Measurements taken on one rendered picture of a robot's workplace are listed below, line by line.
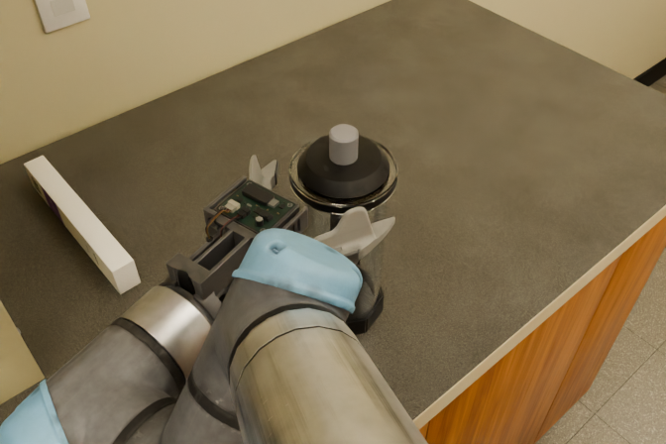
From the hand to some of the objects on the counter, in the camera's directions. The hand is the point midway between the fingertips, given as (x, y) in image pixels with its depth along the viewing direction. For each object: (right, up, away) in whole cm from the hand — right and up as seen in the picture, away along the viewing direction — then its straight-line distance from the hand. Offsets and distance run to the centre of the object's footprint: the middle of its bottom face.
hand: (333, 194), depth 65 cm
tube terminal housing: (-52, -21, +7) cm, 57 cm away
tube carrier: (+1, -13, +14) cm, 19 cm away
